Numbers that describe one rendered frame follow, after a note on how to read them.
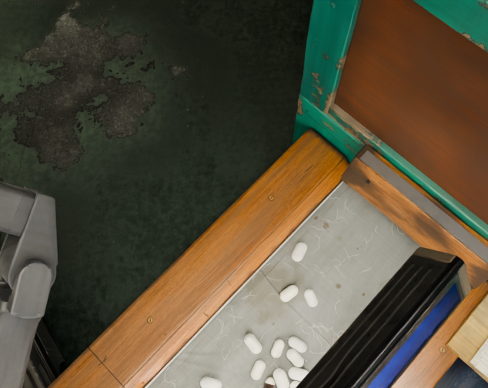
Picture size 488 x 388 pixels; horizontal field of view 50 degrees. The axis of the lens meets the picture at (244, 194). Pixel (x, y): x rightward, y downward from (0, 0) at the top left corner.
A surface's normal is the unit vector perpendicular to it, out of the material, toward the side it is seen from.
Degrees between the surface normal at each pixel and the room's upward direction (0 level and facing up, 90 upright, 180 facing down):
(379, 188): 67
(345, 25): 90
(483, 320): 0
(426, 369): 0
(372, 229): 0
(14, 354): 47
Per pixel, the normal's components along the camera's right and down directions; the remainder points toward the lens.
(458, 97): -0.69, 0.69
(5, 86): -0.03, -0.33
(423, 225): -0.65, 0.50
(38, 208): 0.56, 0.12
